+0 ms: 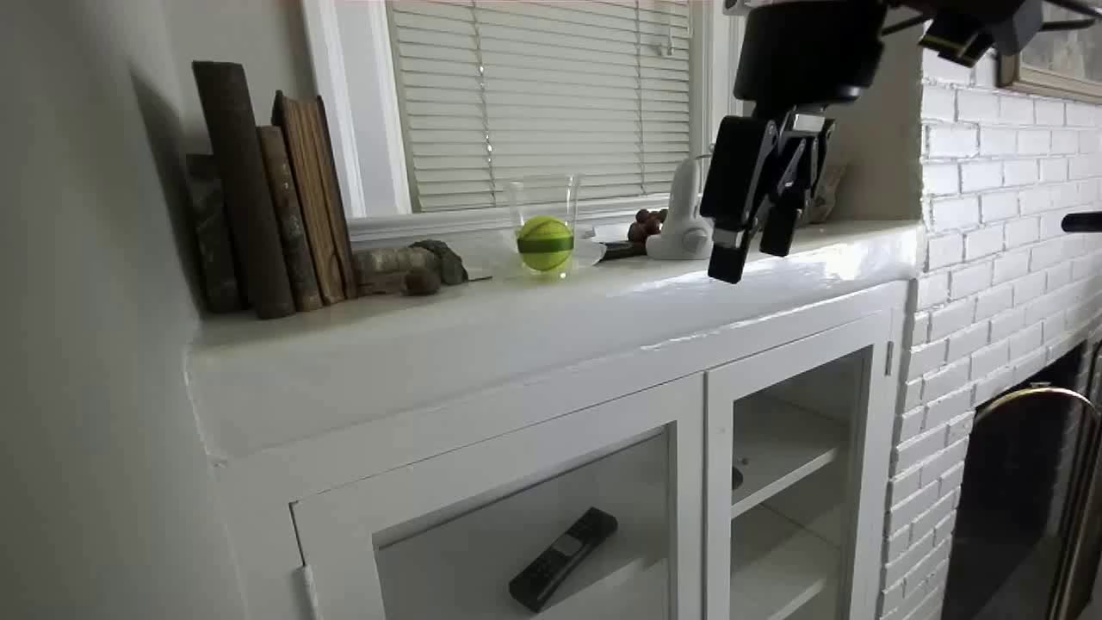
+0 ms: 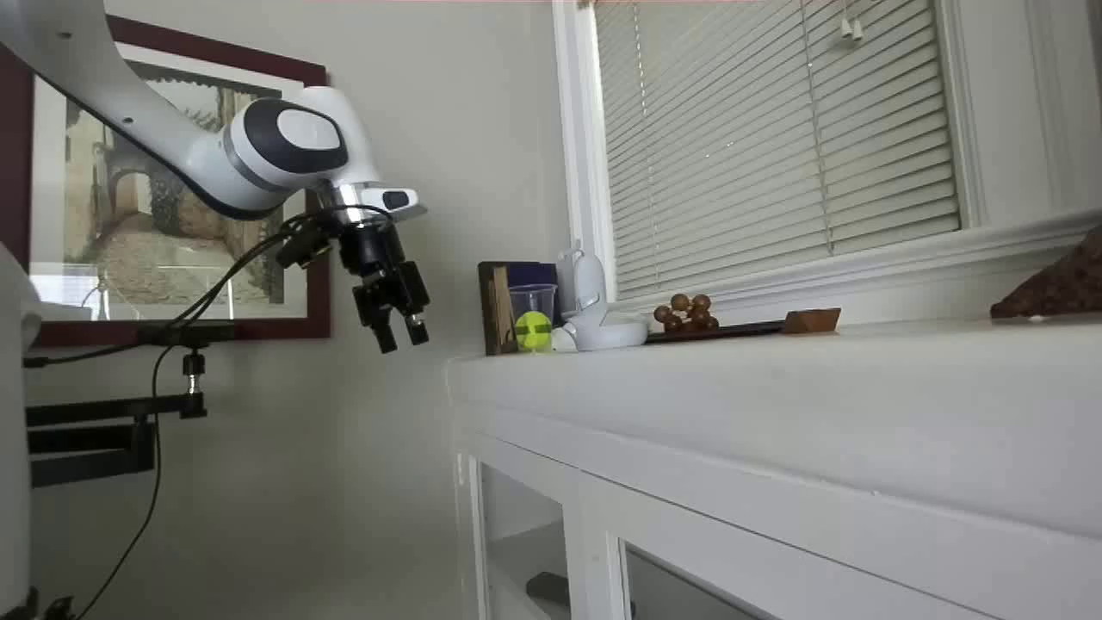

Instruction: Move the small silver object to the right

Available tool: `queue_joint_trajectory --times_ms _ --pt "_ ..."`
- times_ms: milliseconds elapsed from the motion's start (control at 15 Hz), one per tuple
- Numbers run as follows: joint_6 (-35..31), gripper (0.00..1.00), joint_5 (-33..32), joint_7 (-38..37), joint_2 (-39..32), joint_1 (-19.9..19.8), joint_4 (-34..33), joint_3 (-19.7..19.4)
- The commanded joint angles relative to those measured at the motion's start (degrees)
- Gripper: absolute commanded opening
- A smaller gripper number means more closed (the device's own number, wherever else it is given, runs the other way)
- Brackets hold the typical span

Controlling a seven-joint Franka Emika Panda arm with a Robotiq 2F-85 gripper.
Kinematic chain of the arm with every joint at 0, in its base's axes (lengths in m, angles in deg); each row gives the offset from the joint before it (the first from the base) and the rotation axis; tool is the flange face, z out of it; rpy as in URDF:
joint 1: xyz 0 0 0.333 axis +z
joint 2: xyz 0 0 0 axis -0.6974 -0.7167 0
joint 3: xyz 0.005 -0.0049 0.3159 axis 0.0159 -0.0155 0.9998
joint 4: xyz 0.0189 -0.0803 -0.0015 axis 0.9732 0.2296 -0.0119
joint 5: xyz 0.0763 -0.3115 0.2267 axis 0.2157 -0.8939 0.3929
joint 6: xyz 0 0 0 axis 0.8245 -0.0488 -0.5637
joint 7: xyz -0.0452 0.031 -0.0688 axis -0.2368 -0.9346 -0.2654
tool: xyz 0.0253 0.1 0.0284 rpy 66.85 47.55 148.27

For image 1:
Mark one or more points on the small grey animal figurine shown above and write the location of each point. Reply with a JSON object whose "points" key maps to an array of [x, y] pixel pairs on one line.
{"points": [[385, 269]]}

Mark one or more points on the short brown worn book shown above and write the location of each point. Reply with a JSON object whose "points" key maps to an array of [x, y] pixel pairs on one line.
{"points": [[295, 225]]}

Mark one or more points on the clear drinking glass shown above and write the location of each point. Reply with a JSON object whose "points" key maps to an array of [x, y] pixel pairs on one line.
{"points": [[541, 197]]}

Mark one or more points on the green ball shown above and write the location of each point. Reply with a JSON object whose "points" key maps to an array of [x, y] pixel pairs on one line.
{"points": [[545, 242]]}

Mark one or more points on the framed wall picture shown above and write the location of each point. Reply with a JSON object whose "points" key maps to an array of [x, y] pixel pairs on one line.
{"points": [[1054, 62]]}

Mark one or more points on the wide glass cabinet door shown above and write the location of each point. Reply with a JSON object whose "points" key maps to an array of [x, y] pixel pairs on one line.
{"points": [[503, 459]]}

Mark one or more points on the black rod end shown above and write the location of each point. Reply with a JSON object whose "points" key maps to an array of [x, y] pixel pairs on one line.
{"points": [[1081, 223]]}

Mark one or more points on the tan hardcover book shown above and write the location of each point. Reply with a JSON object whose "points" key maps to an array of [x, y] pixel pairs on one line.
{"points": [[311, 194]]}

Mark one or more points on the dark grey rounded object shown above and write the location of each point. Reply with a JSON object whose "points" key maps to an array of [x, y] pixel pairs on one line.
{"points": [[446, 262]]}

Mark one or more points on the wooden ball cluster toy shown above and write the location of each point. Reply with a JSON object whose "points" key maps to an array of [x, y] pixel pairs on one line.
{"points": [[645, 225]]}

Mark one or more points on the thin brown book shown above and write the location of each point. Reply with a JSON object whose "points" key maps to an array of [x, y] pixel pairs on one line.
{"points": [[339, 209]]}

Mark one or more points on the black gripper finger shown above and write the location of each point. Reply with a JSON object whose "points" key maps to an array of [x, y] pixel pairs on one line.
{"points": [[779, 228], [728, 256]]}

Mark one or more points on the white built-in cabinet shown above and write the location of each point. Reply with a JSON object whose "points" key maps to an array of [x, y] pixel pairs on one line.
{"points": [[482, 368]]}

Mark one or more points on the small dark grey book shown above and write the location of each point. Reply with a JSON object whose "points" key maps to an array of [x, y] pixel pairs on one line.
{"points": [[211, 234]]}

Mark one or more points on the narrow glass cabinet door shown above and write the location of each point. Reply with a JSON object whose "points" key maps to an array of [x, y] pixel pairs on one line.
{"points": [[720, 482]]}

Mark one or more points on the white cabinet shelf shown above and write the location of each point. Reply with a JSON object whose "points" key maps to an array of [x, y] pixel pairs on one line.
{"points": [[779, 442]]}

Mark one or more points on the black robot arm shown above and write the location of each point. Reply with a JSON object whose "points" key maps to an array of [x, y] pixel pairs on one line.
{"points": [[802, 47]]}

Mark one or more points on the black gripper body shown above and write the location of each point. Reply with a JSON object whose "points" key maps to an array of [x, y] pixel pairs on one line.
{"points": [[760, 159]]}

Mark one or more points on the black brass fireplace screen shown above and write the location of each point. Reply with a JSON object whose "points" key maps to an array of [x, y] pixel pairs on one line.
{"points": [[1020, 505]]}

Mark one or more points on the white window frame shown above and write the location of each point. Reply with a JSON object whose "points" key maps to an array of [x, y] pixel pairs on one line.
{"points": [[347, 105]]}

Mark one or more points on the black remote control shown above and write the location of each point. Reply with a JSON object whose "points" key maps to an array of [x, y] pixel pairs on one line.
{"points": [[562, 558]]}

